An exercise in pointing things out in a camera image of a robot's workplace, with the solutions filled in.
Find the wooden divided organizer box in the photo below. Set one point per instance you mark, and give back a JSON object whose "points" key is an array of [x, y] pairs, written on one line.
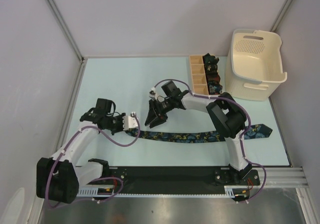
{"points": [[198, 75]]}

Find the cream plastic laundry basket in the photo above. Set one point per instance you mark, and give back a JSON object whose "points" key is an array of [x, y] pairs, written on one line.
{"points": [[253, 69]]}

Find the rolled blue patterned tie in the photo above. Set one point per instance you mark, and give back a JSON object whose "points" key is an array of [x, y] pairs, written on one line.
{"points": [[215, 89]]}

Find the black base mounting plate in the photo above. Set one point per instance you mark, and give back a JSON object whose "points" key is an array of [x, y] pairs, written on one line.
{"points": [[180, 180]]}

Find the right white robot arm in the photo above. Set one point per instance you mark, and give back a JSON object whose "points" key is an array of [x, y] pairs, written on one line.
{"points": [[227, 116]]}

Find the rolled dark tie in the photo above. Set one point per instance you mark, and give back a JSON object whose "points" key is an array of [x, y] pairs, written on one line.
{"points": [[211, 68], [210, 59]]}

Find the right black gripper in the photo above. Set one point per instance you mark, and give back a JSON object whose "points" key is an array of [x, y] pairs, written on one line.
{"points": [[159, 120]]}

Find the aluminium frame rail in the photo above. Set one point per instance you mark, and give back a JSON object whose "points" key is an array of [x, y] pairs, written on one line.
{"points": [[285, 177]]}

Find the grey slotted cable duct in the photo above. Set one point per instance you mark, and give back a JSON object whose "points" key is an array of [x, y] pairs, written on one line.
{"points": [[95, 191]]}

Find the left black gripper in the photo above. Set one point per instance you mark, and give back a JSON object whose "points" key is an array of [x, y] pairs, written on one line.
{"points": [[121, 117]]}

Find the navy floral patterned tie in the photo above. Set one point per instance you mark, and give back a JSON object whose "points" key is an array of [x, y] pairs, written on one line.
{"points": [[255, 132]]}

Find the rolled dark tie top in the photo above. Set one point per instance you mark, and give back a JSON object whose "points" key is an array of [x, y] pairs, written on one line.
{"points": [[210, 59]]}

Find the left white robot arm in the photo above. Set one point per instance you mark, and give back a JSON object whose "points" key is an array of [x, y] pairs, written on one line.
{"points": [[57, 177]]}

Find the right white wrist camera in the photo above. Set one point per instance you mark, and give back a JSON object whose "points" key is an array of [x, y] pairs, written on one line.
{"points": [[153, 94]]}

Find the rolled red patterned tie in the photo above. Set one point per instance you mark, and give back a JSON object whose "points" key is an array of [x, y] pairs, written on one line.
{"points": [[213, 78]]}

